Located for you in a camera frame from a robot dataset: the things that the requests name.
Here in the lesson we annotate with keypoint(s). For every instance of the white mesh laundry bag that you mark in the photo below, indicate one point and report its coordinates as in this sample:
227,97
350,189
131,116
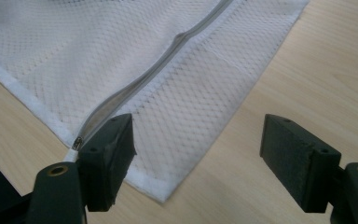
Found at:
112,59

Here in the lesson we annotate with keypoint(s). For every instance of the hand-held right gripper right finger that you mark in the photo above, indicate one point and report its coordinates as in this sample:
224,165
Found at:
295,155

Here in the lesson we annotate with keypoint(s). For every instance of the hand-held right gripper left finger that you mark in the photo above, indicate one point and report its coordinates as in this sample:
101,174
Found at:
105,168

